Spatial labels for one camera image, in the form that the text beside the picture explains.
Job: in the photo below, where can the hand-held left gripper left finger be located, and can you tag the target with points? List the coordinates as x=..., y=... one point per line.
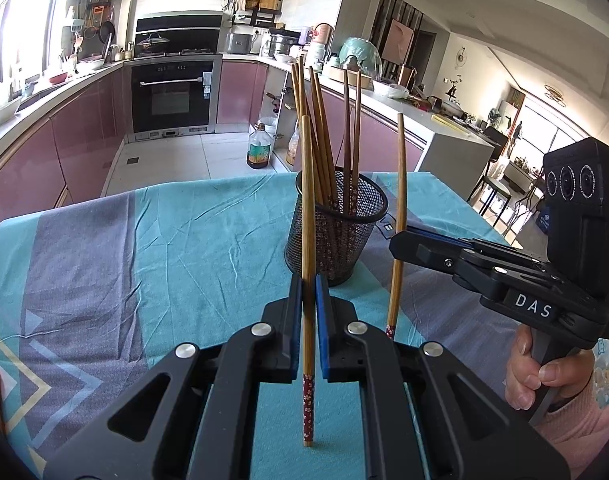
x=297, y=330

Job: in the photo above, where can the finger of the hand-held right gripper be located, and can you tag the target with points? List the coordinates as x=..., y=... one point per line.
x=462, y=243
x=434, y=257

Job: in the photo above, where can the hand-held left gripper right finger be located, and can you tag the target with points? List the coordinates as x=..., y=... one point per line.
x=322, y=330

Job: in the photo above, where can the wooden chopstick red floral end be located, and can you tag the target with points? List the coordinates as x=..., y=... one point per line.
x=307, y=220
x=401, y=175

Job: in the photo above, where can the bunch of wooden chopsticks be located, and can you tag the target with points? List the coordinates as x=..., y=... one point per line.
x=346, y=135

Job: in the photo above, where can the person's right forearm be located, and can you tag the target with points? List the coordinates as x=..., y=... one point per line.
x=584, y=425

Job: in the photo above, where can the person's right hand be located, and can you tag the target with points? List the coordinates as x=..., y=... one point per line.
x=521, y=375

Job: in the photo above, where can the black dining chair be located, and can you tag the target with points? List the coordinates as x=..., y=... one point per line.
x=489, y=180

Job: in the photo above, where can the pale yellow cutting board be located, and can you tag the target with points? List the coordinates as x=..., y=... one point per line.
x=452, y=122

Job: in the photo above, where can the pink peninsula base cabinet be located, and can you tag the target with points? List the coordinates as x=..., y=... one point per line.
x=379, y=135

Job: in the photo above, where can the grey casserole pot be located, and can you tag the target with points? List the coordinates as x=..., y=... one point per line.
x=453, y=106

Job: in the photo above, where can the round gold ceiling lamp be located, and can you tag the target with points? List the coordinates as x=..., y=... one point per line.
x=555, y=96

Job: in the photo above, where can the teal and grey tablecloth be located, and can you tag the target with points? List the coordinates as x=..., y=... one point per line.
x=159, y=260

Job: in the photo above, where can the white bowl with plastic bag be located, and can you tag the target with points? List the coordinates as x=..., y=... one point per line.
x=390, y=91

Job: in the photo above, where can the plastic cooking oil bottle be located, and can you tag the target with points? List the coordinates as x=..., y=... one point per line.
x=259, y=150

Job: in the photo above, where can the round bamboo steamer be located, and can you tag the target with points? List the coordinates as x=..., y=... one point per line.
x=334, y=77

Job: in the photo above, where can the pink framed picture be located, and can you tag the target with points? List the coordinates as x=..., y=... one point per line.
x=398, y=40

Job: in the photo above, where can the white plastic bottle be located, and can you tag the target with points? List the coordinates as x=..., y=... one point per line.
x=318, y=55

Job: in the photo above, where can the narrow pink base cabinet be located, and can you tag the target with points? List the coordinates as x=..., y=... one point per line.
x=237, y=90

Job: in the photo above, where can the pink thermos jug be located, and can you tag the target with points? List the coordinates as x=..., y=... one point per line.
x=323, y=35

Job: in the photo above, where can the stainless steel pot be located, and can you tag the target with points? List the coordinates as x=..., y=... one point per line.
x=283, y=46

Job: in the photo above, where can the black built-in oven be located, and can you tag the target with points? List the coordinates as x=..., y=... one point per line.
x=172, y=95

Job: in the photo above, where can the silver rice cooker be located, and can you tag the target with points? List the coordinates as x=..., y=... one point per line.
x=238, y=44

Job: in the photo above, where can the long pink base cabinet run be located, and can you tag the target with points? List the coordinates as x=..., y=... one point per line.
x=59, y=130

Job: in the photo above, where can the black range hood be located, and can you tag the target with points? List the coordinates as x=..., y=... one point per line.
x=189, y=27

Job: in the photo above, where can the black pot glass lid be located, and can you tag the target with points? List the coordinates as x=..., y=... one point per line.
x=152, y=43

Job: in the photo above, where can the hanging black frying pan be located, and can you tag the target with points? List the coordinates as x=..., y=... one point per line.
x=107, y=31

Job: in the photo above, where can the white ceramic bowl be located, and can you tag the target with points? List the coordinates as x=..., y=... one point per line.
x=4, y=112

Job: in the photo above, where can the large kitchen window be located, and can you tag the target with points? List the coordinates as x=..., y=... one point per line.
x=29, y=20

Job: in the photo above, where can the gold wall clock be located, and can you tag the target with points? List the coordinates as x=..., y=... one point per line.
x=461, y=57

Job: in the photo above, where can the dark slatted wall panel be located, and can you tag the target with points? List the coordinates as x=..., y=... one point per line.
x=384, y=5

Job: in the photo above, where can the black wall rack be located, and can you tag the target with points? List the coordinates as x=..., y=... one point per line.
x=244, y=14

